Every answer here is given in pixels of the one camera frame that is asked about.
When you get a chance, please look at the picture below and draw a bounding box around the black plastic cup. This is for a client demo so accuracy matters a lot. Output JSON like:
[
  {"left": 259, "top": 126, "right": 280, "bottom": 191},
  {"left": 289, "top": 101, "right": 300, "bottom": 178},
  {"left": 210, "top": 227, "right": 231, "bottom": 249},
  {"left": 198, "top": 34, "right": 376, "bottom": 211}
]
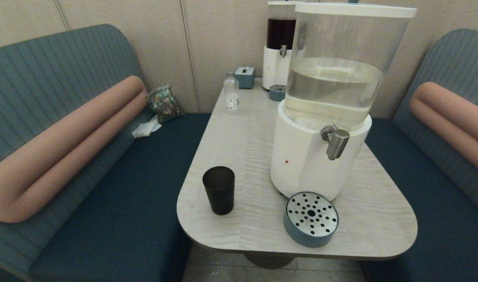
[{"left": 202, "top": 166, "right": 235, "bottom": 215}]

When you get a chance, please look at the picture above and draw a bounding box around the steel water dispenser tap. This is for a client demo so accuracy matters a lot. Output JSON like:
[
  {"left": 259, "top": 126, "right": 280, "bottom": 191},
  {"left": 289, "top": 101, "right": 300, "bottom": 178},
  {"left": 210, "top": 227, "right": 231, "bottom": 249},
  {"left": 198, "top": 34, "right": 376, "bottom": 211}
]
[{"left": 321, "top": 125, "right": 350, "bottom": 161}]

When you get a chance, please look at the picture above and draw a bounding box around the small clear plastic bottle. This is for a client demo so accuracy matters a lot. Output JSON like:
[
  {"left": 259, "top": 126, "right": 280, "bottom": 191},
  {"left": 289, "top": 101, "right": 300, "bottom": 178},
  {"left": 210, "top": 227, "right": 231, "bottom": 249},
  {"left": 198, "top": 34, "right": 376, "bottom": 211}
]
[{"left": 224, "top": 72, "right": 240, "bottom": 114}]

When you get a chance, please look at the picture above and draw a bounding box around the small round drip tray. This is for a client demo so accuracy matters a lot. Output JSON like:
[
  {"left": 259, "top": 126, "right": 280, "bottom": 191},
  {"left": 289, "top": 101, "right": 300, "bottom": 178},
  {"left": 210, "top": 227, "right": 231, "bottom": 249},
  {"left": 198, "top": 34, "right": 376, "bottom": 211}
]
[{"left": 269, "top": 85, "right": 287, "bottom": 102}]

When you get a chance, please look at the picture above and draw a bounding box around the grey-blue tissue box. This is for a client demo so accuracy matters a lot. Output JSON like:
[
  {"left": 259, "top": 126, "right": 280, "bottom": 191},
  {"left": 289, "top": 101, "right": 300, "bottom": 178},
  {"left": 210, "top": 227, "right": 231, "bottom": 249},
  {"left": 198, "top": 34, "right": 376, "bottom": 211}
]
[{"left": 234, "top": 66, "right": 256, "bottom": 89}]

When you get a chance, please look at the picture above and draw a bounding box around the clear water dispenser white base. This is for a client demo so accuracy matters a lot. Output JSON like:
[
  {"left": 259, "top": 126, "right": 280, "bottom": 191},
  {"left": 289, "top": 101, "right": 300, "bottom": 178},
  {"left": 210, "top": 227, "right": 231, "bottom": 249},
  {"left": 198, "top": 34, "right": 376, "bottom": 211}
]
[{"left": 270, "top": 3, "right": 417, "bottom": 201}]

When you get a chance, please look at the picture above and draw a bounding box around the dark drink dispenser white base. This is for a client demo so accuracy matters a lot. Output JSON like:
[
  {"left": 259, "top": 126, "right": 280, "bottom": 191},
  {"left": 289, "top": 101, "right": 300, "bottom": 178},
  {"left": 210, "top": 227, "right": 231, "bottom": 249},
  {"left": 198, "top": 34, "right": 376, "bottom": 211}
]
[{"left": 262, "top": 1, "right": 298, "bottom": 90}]

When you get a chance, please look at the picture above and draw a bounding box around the crumpled snack bag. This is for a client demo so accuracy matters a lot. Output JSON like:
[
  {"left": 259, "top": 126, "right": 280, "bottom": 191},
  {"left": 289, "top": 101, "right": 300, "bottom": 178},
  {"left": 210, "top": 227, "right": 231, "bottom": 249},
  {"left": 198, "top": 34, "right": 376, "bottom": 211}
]
[{"left": 146, "top": 84, "right": 183, "bottom": 124}]

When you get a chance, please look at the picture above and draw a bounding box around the white crumpled tissue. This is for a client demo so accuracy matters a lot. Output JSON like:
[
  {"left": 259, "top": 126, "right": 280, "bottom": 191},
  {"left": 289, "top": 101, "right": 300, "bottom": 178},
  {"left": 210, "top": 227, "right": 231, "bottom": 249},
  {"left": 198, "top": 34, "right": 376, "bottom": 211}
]
[{"left": 132, "top": 115, "right": 162, "bottom": 139}]

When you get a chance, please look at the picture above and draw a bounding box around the large round steel drip tray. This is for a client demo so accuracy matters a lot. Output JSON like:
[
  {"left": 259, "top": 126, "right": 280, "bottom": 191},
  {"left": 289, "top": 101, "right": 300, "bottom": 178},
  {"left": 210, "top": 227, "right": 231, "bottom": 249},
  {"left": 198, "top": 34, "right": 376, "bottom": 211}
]
[{"left": 283, "top": 192, "right": 339, "bottom": 248}]

